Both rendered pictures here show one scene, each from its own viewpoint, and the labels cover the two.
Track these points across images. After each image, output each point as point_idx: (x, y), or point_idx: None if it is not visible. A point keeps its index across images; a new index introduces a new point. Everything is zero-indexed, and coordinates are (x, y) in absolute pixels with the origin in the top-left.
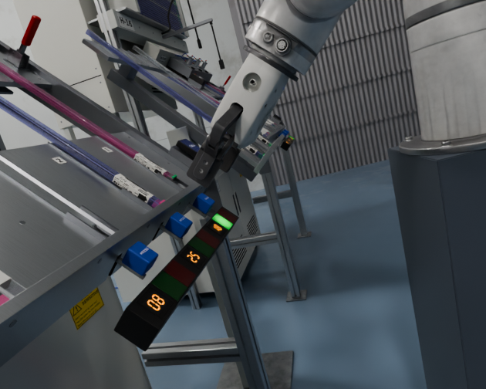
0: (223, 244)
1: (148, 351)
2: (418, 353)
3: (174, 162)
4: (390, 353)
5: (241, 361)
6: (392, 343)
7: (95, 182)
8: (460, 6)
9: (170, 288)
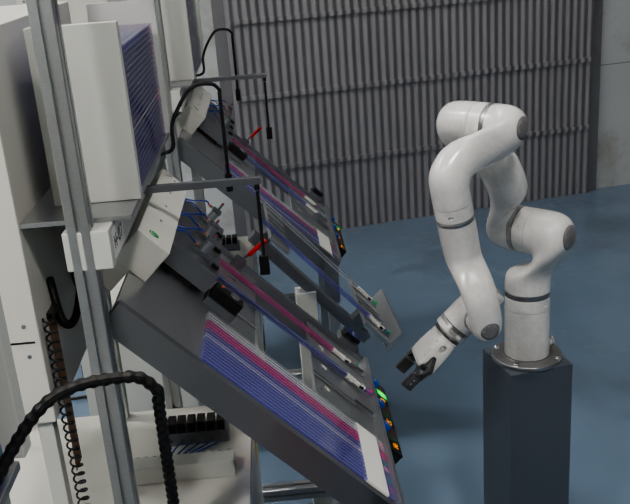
0: None
1: (268, 489)
2: (474, 495)
3: (341, 346)
4: (450, 495)
5: None
6: (451, 487)
7: (341, 380)
8: (530, 301)
9: (394, 439)
